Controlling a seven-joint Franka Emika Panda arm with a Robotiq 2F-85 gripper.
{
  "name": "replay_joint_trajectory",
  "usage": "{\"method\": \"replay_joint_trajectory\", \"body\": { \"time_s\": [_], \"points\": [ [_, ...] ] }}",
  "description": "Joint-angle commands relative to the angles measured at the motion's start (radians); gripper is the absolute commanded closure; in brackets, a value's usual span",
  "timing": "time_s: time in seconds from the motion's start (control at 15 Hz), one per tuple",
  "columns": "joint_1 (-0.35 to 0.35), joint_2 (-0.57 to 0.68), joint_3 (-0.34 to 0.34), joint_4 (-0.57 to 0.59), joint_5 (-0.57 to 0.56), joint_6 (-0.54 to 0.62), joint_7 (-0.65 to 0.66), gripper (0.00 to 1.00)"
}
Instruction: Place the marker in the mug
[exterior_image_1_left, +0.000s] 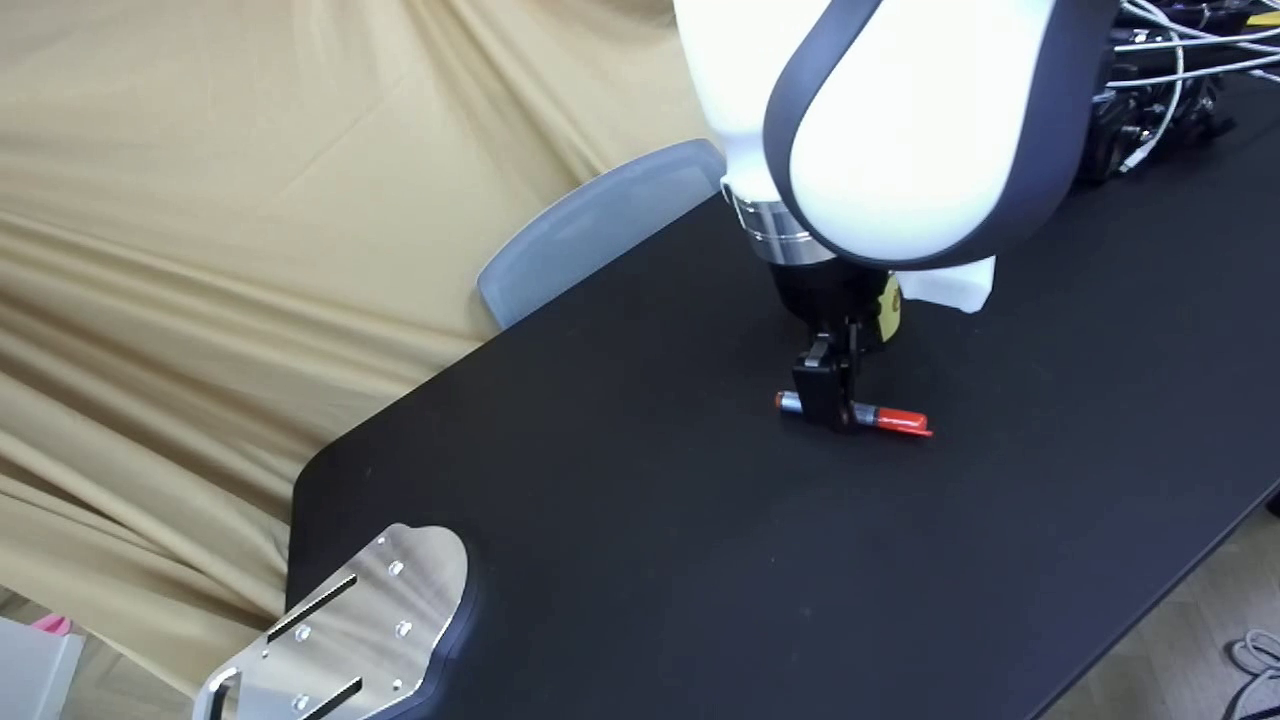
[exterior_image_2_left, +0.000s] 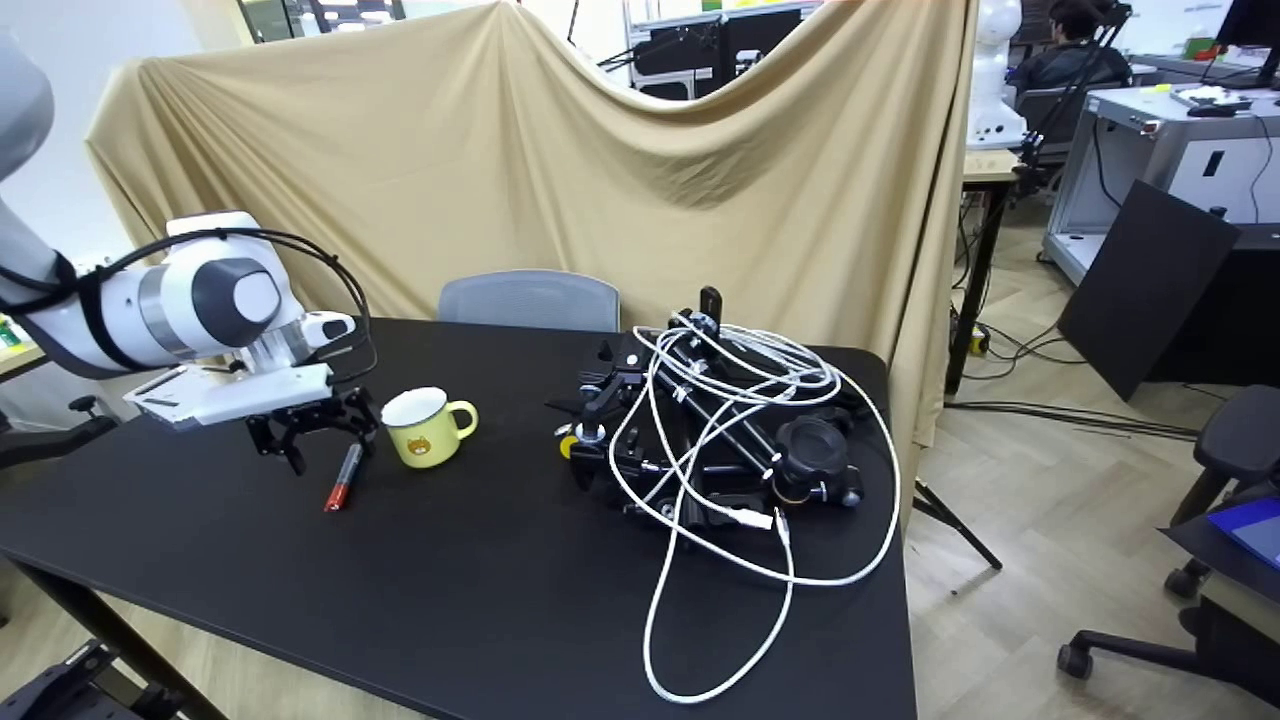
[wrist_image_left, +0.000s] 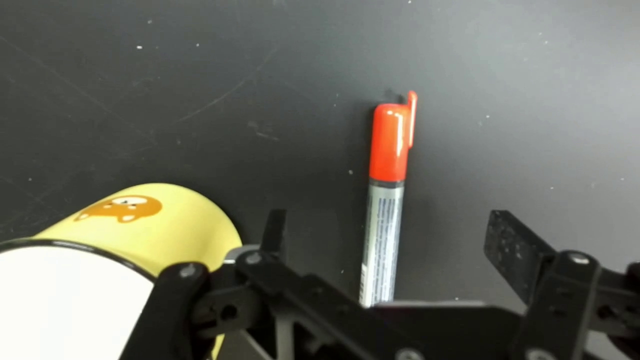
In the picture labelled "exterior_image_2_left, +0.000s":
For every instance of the black computer monitor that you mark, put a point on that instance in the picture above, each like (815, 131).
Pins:
(1253, 22)

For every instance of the white camera bracket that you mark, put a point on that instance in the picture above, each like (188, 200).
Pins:
(265, 384)

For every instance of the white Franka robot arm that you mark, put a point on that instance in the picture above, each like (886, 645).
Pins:
(203, 302)

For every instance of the blue item on chair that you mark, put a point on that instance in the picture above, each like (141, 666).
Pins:
(1253, 531)

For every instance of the black flat panel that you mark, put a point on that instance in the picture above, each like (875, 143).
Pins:
(1141, 287)

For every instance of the black office chair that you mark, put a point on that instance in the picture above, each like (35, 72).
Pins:
(1241, 443)

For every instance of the black armrest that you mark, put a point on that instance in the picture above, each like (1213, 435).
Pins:
(53, 435)

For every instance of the grey chair backrest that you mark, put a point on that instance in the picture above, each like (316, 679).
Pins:
(531, 302)

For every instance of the beige cloth backdrop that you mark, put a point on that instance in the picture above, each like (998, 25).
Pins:
(533, 162)

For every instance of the black background equipment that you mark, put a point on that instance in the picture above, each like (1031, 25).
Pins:
(702, 44)

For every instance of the red capped marker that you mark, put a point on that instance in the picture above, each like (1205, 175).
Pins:
(341, 485)

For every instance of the seated person dark clothes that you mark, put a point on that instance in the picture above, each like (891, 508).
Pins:
(1067, 57)

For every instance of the white grey cabinet desk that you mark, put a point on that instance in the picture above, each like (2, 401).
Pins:
(1152, 146)

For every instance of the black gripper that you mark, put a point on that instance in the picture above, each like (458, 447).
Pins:
(313, 418)

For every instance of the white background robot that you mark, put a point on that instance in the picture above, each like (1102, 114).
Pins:
(995, 81)

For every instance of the black equipment pile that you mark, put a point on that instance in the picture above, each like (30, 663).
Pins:
(815, 460)

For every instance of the yellow mug white interior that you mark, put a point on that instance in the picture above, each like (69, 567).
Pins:
(427, 428)

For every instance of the wooden table black leg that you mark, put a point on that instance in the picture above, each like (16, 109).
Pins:
(991, 167)

